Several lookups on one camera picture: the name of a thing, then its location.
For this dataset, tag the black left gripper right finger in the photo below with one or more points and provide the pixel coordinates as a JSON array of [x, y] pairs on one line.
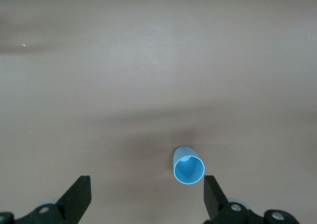
[[213, 199]]

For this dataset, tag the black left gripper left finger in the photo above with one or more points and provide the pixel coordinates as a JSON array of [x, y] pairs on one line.
[[79, 196]]

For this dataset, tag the blue plastic cup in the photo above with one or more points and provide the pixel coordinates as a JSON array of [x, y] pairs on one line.
[[189, 172]]

